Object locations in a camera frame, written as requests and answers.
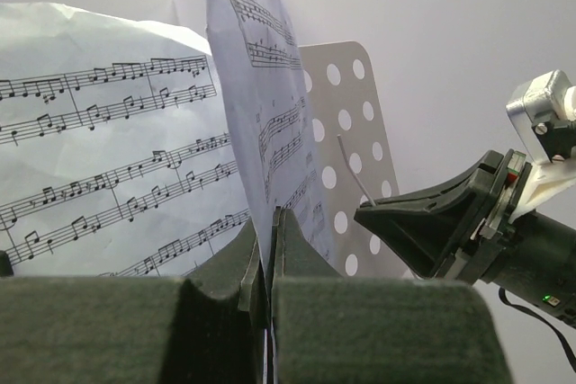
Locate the lilac paper sheet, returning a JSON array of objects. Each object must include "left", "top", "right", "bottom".
[{"left": 193, "top": 0, "right": 338, "bottom": 384}]

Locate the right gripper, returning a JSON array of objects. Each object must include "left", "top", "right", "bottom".
[{"left": 354, "top": 149, "right": 532, "bottom": 283}]

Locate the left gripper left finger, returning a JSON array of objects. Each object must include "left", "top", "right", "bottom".
[{"left": 1, "top": 222, "right": 263, "bottom": 383}]

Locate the lilac music stand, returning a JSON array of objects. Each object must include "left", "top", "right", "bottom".
[{"left": 300, "top": 41, "right": 409, "bottom": 279}]

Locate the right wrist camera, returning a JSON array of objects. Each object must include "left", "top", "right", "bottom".
[{"left": 505, "top": 69, "right": 576, "bottom": 217}]

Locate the white sheet music page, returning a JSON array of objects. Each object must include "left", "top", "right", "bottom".
[{"left": 1, "top": 3, "right": 249, "bottom": 276}]

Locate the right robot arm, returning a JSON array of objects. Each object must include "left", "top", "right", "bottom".
[{"left": 354, "top": 150, "right": 575, "bottom": 326}]

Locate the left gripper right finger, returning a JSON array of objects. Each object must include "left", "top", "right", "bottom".
[{"left": 272, "top": 209, "right": 512, "bottom": 383}]

